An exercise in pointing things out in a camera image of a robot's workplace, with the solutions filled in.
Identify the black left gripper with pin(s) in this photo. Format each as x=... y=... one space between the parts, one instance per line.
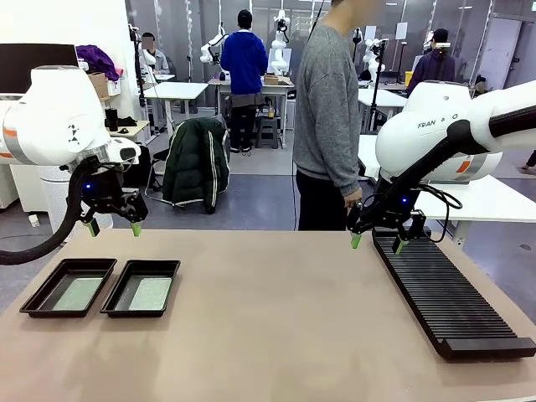
x=102 y=188

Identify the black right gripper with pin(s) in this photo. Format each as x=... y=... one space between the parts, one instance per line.
x=393 y=205

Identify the black plastic ESD tray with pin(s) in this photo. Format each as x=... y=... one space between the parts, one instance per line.
x=42 y=293
x=121 y=293

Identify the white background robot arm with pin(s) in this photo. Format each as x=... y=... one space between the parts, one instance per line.
x=370 y=54
x=279 y=46
x=209 y=46

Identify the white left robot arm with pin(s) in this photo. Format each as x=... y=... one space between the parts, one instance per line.
x=50 y=113

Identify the person's right forearm grey sleeve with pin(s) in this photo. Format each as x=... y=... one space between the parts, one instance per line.
x=347 y=176

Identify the person's right hand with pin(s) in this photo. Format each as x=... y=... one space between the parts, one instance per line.
x=355 y=197

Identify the black backpack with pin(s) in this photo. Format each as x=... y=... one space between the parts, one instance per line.
x=143 y=172

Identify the small white floor box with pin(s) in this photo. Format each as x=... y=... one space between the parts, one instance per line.
x=34 y=220

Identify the black slotted board rack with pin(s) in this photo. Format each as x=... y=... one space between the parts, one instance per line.
x=444 y=289

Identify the small wooden side desk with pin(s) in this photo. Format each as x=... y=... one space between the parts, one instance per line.
x=136 y=129

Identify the dark green puffer jacket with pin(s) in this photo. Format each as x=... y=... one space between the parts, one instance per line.
x=188 y=163

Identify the black cloth on desk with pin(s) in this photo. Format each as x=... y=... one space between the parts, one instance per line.
x=127 y=121

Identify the black tumbler cup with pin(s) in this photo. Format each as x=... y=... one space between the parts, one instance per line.
x=111 y=119

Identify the large white work table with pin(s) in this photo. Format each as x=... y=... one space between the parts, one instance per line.
x=502 y=201

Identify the white background table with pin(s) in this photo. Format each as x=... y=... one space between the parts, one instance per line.
x=377 y=96

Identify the person in grey sweater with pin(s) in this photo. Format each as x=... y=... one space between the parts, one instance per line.
x=326 y=104

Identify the brown cardboard box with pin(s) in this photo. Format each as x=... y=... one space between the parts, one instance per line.
x=99 y=84

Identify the white height adjustable table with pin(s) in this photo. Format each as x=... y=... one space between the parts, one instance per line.
x=176 y=90

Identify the yellow plastic bin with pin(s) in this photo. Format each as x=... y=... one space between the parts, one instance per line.
x=409 y=77

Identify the grey plastic step stool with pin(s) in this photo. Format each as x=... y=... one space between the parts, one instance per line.
x=268 y=132

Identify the purple cloth bundle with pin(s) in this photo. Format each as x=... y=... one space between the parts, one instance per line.
x=98 y=58

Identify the seated person in grey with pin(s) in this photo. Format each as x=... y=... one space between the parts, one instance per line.
x=159 y=60

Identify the person in dark purple hoodie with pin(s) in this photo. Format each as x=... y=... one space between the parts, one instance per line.
x=433 y=67

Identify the grey background work table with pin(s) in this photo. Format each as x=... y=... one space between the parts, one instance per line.
x=278 y=85

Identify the black computer monitor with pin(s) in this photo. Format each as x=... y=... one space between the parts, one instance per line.
x=12 y=67

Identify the small cardboard box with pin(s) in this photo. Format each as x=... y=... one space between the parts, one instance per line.
x=271 y=79

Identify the person in blue hoodie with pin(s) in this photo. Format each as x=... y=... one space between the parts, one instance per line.
x=243 y=63

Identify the black metal frame chair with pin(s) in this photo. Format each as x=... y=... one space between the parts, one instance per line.
x=159 y=156

